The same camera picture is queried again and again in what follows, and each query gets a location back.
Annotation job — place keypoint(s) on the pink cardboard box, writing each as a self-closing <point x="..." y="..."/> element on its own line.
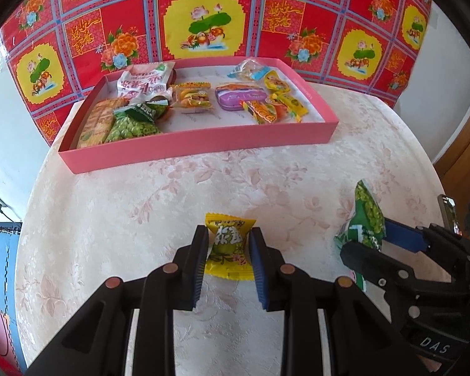
<point x="203" y="145"/>

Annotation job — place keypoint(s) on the yellow cartoon pouch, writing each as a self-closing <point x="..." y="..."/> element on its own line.
<point x="276" y="83"/>

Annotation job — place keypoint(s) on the black smartphone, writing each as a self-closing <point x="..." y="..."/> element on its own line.
<point x="449" y="213"/>

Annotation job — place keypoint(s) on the purple snack tray packet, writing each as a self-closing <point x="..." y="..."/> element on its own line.
<point x="239" y="96"/>

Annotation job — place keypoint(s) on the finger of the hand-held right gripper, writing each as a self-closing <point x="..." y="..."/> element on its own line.
<point x="407" y="239"/>
<point x="376" y="270"/>

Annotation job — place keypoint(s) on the orange cracker packet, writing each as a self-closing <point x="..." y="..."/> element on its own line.
<point x="98" y="123"/>

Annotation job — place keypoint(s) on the cream floral tablecloth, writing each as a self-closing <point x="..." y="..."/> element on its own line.
<point x="141" y="211"/>

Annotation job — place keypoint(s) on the blue cabinet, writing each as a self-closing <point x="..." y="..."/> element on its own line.
<point x="0" y="266"/>

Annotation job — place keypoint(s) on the dark green red-label packet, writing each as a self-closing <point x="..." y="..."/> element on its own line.
<point x="145" y="110"/>

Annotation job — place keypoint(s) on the orange striped gummy packet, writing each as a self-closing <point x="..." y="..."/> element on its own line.
<point x="264" y="112"/>

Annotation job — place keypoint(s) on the yellow lime snack packet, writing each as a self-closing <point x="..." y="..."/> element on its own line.
<point x="293" y="105"/>

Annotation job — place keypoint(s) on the green pea snack packet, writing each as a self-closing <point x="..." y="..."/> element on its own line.
<point x="131" y="131"/>

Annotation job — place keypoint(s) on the red floral printed sheet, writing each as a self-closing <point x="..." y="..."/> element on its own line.
<point x="203" y="11"/>

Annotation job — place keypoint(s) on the yellow packet with black print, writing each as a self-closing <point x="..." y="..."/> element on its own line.
<point x="227" y="243"/>

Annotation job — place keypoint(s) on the light green pea packet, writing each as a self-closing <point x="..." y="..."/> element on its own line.
<point x="366" y="215"/>

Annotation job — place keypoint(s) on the wooden door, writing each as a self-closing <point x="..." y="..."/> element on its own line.
<point x="464" y="145"/>

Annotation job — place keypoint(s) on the clear blue-edged candy packet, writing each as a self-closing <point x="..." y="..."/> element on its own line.
<point x="248" y="69"/>

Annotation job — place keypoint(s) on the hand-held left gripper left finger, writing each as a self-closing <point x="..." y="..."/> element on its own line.
<point x="197" y="272"/>

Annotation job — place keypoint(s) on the yellow burger gummy packet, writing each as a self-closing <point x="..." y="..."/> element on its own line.
<point x="194" y="98"/>

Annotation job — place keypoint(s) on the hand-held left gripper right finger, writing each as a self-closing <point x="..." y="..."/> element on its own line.
<point x="260" y="272"/>

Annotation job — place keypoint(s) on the silver maroon pouch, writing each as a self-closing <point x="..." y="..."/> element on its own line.
<point x="141" y="80"/>

